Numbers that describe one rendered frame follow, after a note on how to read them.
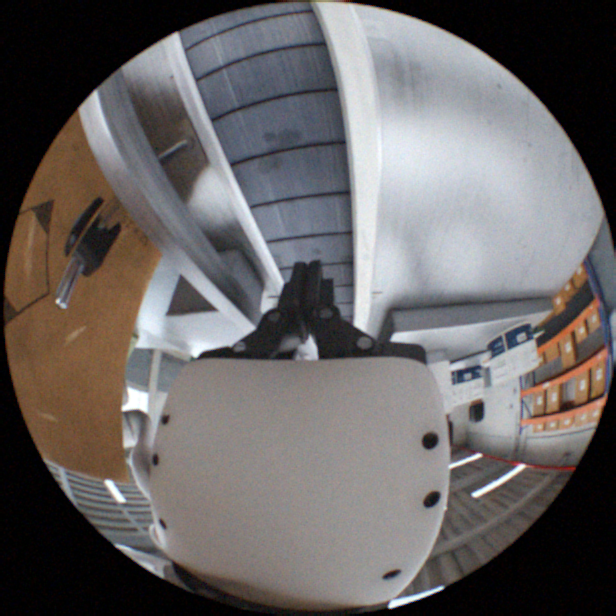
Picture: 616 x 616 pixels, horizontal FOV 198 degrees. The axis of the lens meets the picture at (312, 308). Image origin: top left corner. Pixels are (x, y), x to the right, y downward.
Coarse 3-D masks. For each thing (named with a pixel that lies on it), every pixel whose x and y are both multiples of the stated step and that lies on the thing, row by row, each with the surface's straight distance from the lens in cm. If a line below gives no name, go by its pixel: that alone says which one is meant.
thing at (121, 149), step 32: (96, 96) 8; (128, 96) 8; (96, 128) 8; (128, 128) 7; (96, 160) 8; (128, 160) 7; (128, 192) 7; (160, 192) 7; (160, 224) 7; (192, 224) 8; (192, 256) 8; (224, 288) 9; (256, 320) 12
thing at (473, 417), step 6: (474, 360) 96; (480, 360) 100; (468, 366) 96; (480, 366) 97; (480, 372) 96; (474, 402) 97; (480, 402) 97; (474, 408) 96; (480, 408) 96; (474, 414) 96; (480, 414) 96; (474, 420) 97; (480, 420) 98
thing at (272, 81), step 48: (192, 48) 16; (240, 48) 14; (288, 48) 14; (240, 96) 13; (288, 96) 13; (336, 96) 13; (240, 144) 14; (288, 144) 13; (336, 144) 13; (288, 192) 15; (336, 192) 15; (288, 240) 17; (336, 240) 17; (336, 288) 23
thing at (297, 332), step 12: (300, 264) 12; (300, 276) 11; (288, 288) 10; (300, 288) 10; (288, 300) 10; (300, 300) 10; (288, 312) 10; (300, 312) 10; (288, 324) 10; (300, 324) 11; (288, 336) 10; (300, 336) 10; (240, 348) 9; (288, 348) 10
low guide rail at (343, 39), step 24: (336, 24) 10; (336, 48) 10; (360, 48) 10; (336, 72) 10; (360, 72) 9; (360, 96) 9; (360, 120) 9; (360, 144) 10; (360, 168) 10; (360, 192) 11; (360, 216) 11; (360, 240) 13; (360, 264) 14; (360, 288) 17; (360, 312) 21
